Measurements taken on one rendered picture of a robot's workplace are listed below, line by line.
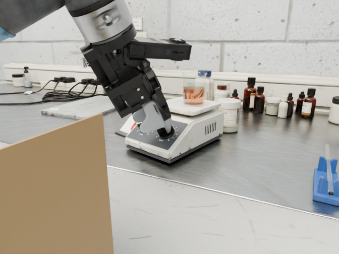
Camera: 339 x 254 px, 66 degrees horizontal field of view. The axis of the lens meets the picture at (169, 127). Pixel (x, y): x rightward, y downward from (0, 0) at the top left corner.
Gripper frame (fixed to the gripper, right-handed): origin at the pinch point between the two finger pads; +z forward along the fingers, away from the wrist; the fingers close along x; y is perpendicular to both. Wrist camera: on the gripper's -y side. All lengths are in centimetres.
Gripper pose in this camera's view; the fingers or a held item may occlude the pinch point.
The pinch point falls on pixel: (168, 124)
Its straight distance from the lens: 51.0
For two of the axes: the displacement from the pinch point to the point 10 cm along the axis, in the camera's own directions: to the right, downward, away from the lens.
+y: -8.5, 5.1, -1.3
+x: 4.1, 4.9, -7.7
